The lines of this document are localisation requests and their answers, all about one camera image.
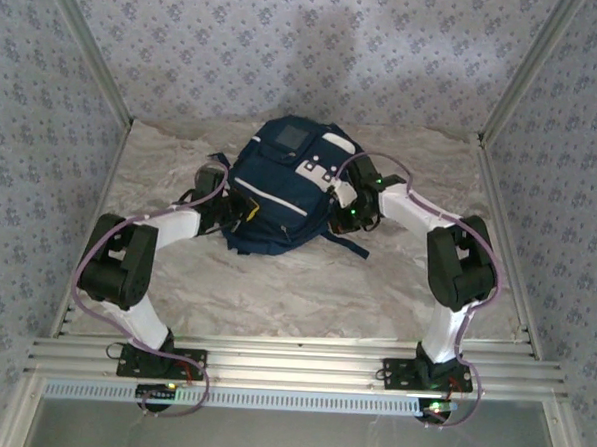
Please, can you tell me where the navy blue backpack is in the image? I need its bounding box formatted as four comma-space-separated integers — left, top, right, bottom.
201, 111, 378, 262

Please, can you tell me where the grey metal panel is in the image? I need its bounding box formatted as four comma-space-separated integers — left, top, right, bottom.
30, 374, 564, 447

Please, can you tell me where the aluminium side rail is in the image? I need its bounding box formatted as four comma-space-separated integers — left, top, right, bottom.
464, 134, 557, 362
46, 114, 138, 344

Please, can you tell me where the aluminium mounting rail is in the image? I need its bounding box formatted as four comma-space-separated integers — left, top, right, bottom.
22, 318, 571, 404

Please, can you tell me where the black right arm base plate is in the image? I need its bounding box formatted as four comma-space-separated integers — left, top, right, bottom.
380, 356, 476, 394

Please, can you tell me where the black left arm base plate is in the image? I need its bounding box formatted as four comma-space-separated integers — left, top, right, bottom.
115, 343, 209, 383

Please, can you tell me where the grey slotted cable duct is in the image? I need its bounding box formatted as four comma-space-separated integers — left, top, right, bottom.
42, 377, 454, 422

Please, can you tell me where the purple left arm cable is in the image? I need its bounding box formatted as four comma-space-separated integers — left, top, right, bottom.
66, 152, 232, 423

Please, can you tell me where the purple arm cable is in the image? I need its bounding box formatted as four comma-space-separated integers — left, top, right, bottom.
323, 149, 511, 435
66, 152, 232, 423

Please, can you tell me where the aluminium frame post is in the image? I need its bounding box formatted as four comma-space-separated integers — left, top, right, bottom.
479, 0, 590, 147
30, 0, 143, 129

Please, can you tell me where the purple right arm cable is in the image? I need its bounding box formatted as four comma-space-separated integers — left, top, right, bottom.
323, 149, 511, 435

